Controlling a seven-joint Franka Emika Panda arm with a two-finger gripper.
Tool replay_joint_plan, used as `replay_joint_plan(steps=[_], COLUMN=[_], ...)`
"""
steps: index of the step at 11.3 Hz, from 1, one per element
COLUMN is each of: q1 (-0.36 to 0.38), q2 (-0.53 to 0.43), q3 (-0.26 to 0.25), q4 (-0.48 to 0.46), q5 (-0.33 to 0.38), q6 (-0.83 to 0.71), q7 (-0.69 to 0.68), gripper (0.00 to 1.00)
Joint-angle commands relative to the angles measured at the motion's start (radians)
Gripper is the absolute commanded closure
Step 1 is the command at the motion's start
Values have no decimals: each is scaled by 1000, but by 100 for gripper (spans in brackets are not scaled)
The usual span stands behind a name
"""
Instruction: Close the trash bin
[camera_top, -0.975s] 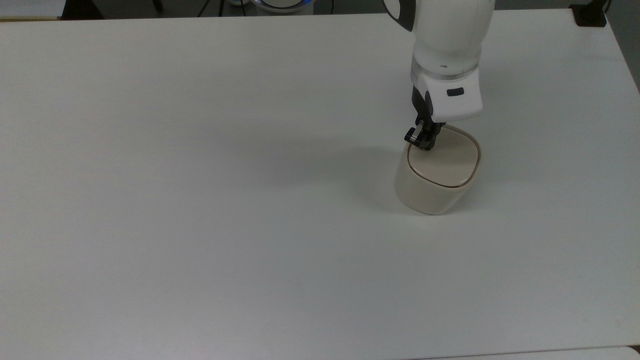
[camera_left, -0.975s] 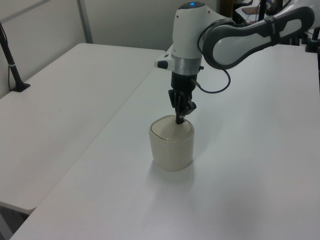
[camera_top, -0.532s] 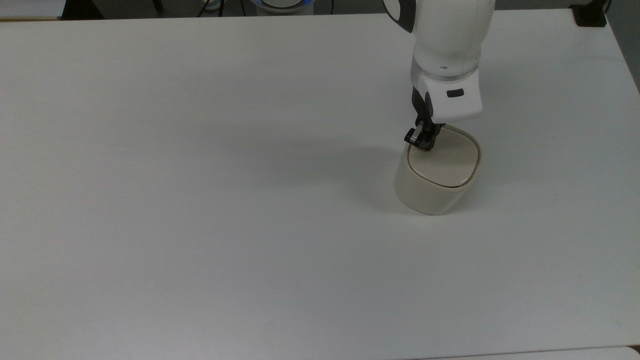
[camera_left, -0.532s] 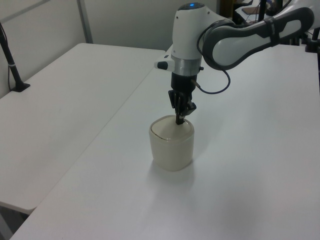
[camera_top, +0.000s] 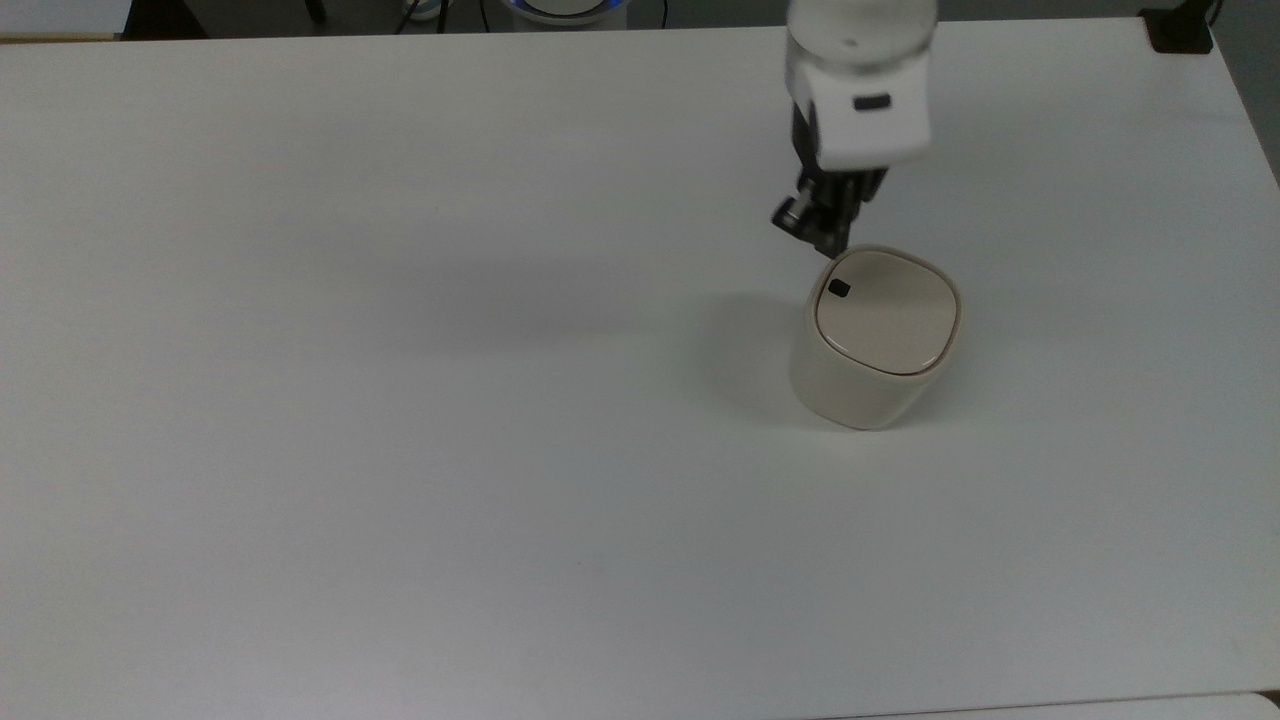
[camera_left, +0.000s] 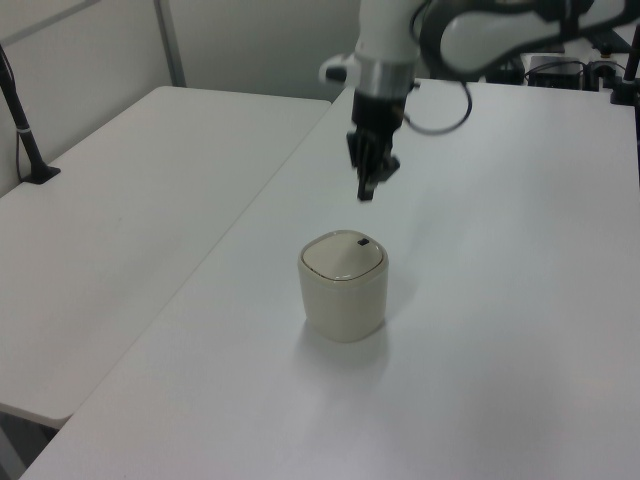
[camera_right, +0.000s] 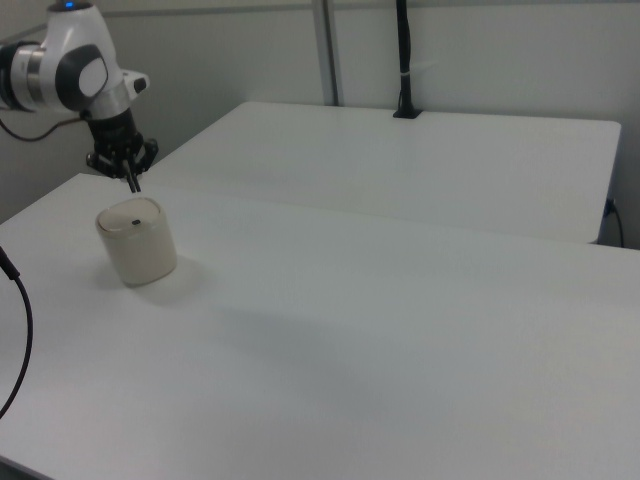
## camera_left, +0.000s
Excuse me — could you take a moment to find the beige plastic trash bin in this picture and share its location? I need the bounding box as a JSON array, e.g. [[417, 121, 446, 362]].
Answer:
[[297, 228, 390, 344]]

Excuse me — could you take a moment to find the beige trash bin lid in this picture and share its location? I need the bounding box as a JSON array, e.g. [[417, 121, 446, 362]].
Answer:
[[301, 231, 385, 284]]

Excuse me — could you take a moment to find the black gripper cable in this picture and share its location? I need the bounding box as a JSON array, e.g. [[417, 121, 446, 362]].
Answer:
[[402, 78, 474, 136]]

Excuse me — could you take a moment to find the grey partition frame post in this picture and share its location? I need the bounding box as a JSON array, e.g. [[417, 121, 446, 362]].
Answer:
[[152, 0, 187, 88]]

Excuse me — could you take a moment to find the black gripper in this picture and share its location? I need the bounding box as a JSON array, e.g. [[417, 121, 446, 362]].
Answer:
[[345, 89, 407, 203]]

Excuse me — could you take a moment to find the black pole with clamp base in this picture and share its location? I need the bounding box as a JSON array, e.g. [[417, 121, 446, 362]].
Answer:
[[608, 28, 640, 107], [0, 43, 63, 187]]

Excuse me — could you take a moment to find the black electronics box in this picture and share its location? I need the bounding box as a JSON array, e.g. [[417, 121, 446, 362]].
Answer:
[[521, 52, 587, 90]]

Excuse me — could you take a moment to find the white side table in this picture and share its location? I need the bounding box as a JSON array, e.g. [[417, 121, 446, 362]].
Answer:
[[0, 85, 334, 422]]

